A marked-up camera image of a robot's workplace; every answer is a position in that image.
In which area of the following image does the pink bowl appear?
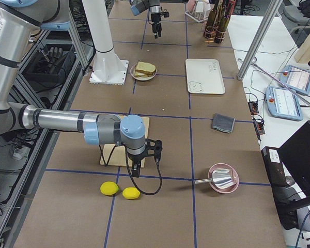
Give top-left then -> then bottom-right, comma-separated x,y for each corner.
208,163 -> 239,194

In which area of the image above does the yellow sponge left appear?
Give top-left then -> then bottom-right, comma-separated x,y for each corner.
100,181 -> 119,196

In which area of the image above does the teach pendant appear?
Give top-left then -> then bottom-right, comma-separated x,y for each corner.
280,65 -> 310,95
266,86 -> 303,121

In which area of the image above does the beige round plate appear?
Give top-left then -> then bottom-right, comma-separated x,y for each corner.
130,64 -> 157,81

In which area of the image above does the bread slice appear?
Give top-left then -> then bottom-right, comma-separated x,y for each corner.
135,61 -> 156,74
134,71 -> 156,78

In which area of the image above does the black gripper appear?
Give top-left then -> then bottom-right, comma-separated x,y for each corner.
127,138 -> 162,177
150,6 -> 169,39

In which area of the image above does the teach pendant far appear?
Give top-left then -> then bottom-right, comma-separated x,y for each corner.
280,65 -> 310,95

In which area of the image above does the dark glass bottle lower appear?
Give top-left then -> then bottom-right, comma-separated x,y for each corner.
214,1 -> 236,43

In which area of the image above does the yellow sponge right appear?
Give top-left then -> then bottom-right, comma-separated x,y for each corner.
122,187 -> 141,200

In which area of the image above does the metal scoop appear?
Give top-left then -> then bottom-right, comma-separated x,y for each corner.
194,169 -> 232,189

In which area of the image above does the yellow sponge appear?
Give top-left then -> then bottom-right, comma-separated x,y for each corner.
122,187 -> 141,200
100,181 -> 119,196

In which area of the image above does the black laptop monitor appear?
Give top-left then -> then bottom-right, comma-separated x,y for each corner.
278,121 -> 310,191

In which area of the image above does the teach pendant near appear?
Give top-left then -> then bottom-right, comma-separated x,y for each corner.
266,86 -> 303,121

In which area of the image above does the aluminium frame post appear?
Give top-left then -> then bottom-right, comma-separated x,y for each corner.
237,0 -> 283,81

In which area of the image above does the dark glass bottle upper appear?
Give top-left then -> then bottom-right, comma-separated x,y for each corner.
204,0 -> 223,39

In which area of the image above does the grey folded cloth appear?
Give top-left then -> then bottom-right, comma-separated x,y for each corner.
212,113 -> 235,133

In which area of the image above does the wooden cutting board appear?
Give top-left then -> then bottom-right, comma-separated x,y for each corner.
99,116 -> 150,168

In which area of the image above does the black toolbox tray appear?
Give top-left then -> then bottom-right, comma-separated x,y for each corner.
23,44 -> 75,85

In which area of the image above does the white bear tray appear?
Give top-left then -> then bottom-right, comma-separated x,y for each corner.
185,58 -> 226,95

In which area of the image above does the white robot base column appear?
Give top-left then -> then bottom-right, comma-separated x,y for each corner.
82,0 -> 129,85

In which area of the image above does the dark glass bottle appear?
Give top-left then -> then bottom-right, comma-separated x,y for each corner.
214,1 -> 236,43
204,0 -> 223,39

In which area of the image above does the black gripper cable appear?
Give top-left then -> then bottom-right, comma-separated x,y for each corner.
100,144 -> 163,195

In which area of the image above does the white wire rack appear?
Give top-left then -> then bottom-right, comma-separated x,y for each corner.
185,0 -> 211,23

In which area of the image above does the copper wire bottle rack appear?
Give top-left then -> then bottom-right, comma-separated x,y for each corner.
204,25 -> 226,43

